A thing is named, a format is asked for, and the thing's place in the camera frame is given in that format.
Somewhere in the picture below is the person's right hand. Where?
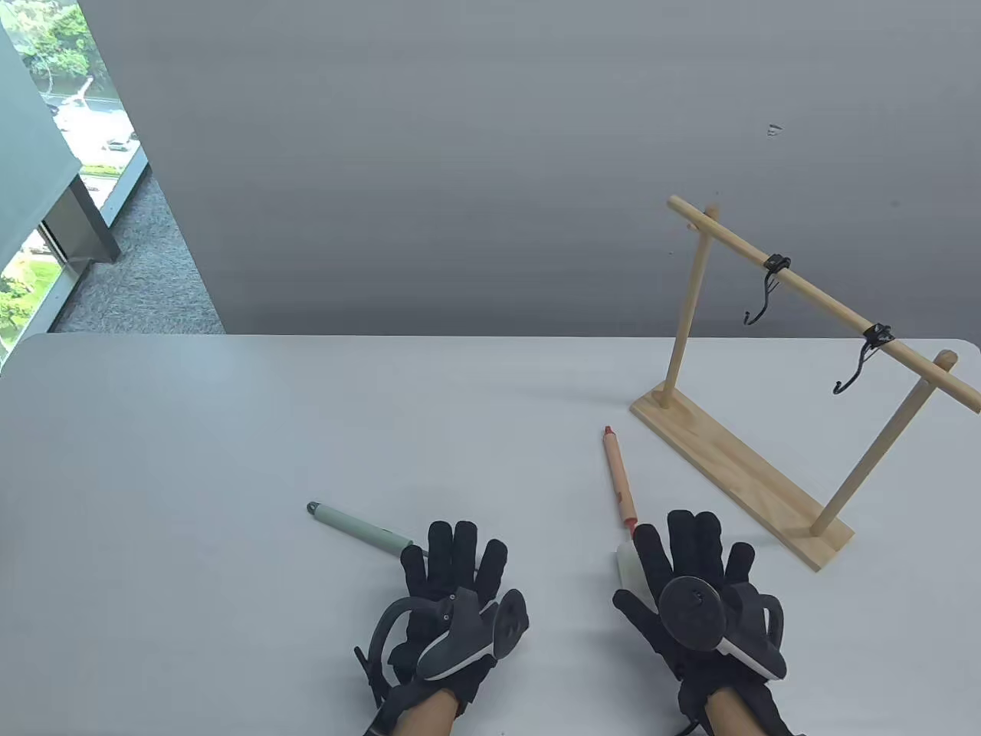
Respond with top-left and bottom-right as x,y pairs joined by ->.
612,512 -> 790,736

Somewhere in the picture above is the person's left hand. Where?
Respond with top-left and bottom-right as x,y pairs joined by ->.
356,521 -> 530,729

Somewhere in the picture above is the green handled cup brush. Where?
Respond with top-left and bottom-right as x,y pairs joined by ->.
307,501 -> 430,558

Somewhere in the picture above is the orange handled cup brush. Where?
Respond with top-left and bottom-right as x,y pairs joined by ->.
602,425 -> 652,595

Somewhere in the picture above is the black s-hook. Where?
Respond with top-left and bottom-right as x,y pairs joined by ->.
833,324 -> 895,396
745,254 -> 792,324

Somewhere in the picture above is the person's left forearm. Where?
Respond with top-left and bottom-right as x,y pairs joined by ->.
402,690 -> 459,736

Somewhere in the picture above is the person's right forearm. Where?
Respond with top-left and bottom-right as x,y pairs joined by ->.
705,690 -> 756,736

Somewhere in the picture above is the dark grey hand controller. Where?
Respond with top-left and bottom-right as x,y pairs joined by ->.
368,587 -> 530,682
659,575 -> 787,682

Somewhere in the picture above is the wooden hanging rack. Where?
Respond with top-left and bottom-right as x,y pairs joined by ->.
630,195 -> 981,573

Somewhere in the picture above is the glass window with grey frame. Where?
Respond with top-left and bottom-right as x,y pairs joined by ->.
0,0 -> 150,369

